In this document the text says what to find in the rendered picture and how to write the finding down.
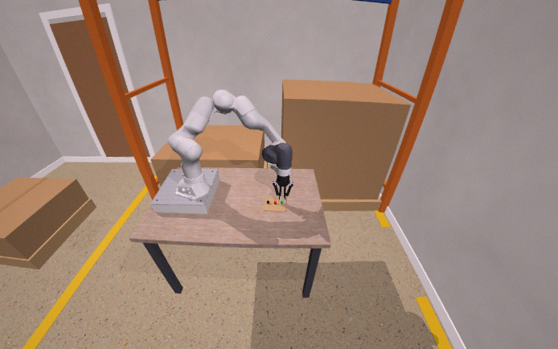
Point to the tan flat mat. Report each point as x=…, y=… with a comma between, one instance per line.
x=274, y=207

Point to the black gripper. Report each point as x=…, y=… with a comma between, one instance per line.
x=282, y=181

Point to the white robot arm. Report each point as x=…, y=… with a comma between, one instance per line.
x=193, y=181

